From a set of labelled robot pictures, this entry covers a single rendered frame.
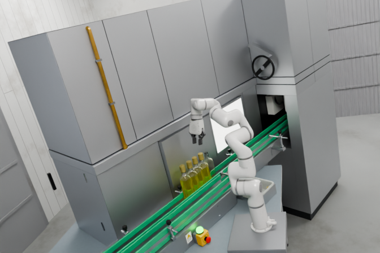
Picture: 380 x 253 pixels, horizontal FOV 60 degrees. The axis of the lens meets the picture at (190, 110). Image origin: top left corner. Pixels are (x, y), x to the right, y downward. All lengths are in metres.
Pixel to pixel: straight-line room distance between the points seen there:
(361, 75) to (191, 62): 3.47
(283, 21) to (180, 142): 1.20
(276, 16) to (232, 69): 0.52
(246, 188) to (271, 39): 1.30
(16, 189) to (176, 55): 2.58
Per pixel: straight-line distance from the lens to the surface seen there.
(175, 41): 2.24
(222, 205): 2.27
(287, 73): 2.75
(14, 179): 4.12
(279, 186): 2.52
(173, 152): 2.22
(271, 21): 2.72
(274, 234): 2.03
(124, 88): 1.97
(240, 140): 1.84
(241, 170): 1.87
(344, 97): 5.44
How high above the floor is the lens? 2.11
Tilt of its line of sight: 18 degrees down
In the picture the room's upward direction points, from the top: 13 degrees counter-clockwise
